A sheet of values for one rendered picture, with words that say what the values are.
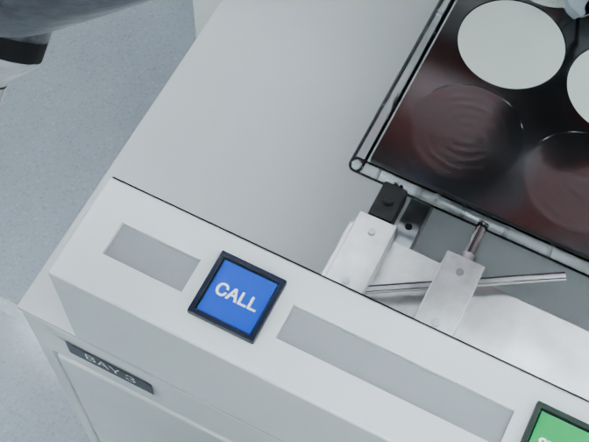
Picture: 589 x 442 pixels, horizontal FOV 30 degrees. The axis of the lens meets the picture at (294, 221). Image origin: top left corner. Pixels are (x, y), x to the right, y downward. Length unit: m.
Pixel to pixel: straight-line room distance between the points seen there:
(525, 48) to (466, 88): 0.07
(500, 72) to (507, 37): 0.04
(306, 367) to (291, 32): 0.43
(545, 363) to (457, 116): 0.23
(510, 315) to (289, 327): 0.21
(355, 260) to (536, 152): 0.20
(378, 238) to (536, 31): 0.27
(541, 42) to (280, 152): 0.26
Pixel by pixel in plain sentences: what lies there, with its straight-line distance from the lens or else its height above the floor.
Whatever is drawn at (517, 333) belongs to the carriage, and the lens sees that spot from 0.93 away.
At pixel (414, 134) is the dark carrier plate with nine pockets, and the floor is 0.90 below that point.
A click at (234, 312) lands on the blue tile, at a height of 0.96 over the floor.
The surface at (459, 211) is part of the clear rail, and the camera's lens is 0.95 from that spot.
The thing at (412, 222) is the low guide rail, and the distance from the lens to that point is 0.99.
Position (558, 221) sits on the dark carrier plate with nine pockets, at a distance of 0.96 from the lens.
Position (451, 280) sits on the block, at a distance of 0.91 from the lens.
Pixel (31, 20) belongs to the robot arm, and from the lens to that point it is 0.57.
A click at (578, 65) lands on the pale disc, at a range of 1.05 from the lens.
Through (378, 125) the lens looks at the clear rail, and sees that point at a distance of 0.98.
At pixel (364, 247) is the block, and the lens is 0.91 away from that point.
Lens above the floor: 1.73
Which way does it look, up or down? 63 degrees down
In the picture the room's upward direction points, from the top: 3 degrees clockwise
